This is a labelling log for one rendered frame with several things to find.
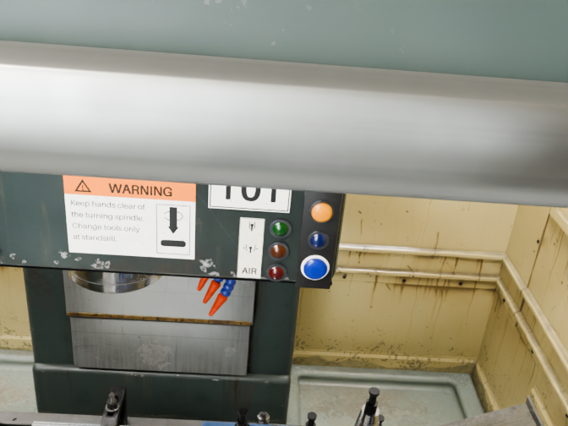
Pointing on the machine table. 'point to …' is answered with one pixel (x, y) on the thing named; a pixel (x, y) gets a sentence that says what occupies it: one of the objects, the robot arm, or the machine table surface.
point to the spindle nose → (111, 281)
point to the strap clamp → (119, 416)
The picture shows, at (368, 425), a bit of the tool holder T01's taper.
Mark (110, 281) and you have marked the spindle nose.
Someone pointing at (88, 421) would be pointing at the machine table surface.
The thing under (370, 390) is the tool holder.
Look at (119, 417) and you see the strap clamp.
